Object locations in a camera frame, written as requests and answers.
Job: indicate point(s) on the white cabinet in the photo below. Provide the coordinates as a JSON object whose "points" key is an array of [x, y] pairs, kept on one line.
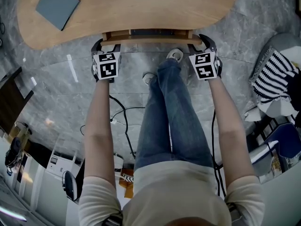
{"points": [[63, 163]]}

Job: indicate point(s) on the oval wooden table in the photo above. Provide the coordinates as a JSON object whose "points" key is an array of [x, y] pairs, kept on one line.
{"points": [[141, 6]]}

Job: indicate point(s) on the person's cream shirt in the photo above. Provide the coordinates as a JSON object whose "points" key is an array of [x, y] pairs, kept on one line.
{"points": [[174, 192]]}

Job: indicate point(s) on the person's white shoe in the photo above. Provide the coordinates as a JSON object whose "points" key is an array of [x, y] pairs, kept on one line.
{"points": [[148, 78], [175, 54]]}

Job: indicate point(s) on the dark wooden side table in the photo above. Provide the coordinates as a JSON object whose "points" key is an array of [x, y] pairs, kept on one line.
{"points": [[11, 100]]}

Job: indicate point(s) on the person's blue jeans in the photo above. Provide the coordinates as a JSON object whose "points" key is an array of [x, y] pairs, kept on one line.
{"points": [[169, 116]]}

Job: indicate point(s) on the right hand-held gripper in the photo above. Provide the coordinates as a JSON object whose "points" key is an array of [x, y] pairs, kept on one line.
{"points": [[205, 66]]}

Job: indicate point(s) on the white cushion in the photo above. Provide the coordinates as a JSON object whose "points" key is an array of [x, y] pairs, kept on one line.
{"points": [[252, 114]]}

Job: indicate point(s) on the grey notebook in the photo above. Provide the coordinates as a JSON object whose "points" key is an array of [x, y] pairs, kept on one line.
{"points": [[57, 5]]}

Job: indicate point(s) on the wooden drawer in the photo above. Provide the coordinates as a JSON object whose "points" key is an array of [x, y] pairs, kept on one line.
{"points": [[150, 41]]}

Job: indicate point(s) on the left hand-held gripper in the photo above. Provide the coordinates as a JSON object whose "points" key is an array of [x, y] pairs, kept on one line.
{"points": [[107, 66]]}

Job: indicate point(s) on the black office chair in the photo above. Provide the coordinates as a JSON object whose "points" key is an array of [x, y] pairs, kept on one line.
{"points": [[70, 186]]}

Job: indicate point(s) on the person's right forearm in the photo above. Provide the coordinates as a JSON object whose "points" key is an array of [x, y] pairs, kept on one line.
{"points": [[225, 112]]}

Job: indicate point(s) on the person's left forearm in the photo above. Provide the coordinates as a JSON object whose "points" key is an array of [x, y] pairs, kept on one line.
{"points": [[100, 112]]}

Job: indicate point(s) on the person's left white shoe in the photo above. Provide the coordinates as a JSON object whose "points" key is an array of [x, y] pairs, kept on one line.
{"points": [[148, 78]]}

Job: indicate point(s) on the grey chair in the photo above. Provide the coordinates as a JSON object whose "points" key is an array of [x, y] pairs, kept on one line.
{"points": [[263, 154]]}

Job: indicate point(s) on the person's right white shoe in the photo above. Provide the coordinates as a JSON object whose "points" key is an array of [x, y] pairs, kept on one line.
{"points": [[175, 54]]}

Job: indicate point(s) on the black-white striped cloth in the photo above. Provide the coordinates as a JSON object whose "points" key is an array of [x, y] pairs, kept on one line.
{"points": [[272, 79]]}

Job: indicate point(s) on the blue chair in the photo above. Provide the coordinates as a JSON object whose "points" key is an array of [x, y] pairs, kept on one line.
{"points": [[285, 142]]}

